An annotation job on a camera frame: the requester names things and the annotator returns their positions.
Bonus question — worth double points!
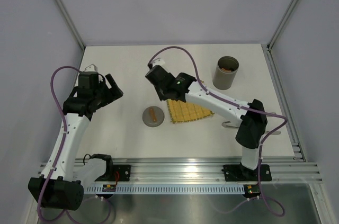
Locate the right aluminium frame post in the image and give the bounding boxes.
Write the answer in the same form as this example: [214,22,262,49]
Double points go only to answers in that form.
[267,0,301,51]

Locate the left aluminium frame post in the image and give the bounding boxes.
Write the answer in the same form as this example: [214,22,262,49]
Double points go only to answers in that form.
[53,0,86,52]

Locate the small circuit board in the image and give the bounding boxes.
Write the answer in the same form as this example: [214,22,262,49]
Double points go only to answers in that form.
[244,185,260,194]
[102,184,116,193]

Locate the grey metal lunch canister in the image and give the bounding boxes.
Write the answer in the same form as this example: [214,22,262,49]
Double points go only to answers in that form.
[212,56,239,90]

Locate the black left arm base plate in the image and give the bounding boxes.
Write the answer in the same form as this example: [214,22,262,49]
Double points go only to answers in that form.
[95,165,131,182]

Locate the stainless steel tongs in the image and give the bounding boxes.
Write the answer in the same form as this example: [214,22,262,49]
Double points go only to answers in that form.
[221,121,281,135]

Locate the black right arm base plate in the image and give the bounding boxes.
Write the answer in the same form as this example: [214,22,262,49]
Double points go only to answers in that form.
[221,164,272,182]

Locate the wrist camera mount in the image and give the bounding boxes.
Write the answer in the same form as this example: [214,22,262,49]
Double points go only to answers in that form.
[150,58,165,67]
[83,64,98,73]

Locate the white slotted cable duct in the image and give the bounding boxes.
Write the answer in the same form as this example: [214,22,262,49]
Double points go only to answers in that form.
[84,184,245,195]

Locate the aluminium frame post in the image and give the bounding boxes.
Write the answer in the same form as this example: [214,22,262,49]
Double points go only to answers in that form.
[53,0,86,52]
[267,0,301,51]

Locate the left small circuit board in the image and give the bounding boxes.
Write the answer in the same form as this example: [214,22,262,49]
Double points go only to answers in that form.
[102,184,116,193]

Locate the bamboo woven tray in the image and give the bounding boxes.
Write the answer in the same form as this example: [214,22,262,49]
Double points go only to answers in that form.
[166,100,214,124]

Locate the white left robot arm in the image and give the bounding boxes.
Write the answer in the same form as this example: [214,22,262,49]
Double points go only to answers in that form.
[28,71,123,210]

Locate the grey canister lid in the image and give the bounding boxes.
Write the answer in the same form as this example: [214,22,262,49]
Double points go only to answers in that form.
[142,106,165,128]

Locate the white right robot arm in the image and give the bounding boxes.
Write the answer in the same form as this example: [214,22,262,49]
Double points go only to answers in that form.
[145,65,267,181]

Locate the aluminium front rail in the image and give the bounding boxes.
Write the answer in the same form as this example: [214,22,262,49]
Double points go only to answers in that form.
[35,157,323,184]

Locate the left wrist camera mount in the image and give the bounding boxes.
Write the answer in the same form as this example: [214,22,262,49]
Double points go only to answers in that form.
[83,64,98,73]

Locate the right small circuit board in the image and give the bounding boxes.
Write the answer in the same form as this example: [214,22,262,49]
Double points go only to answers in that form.
[244,185,260,194]

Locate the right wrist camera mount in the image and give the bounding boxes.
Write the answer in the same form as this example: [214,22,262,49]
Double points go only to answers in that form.
[150,58,165,67]

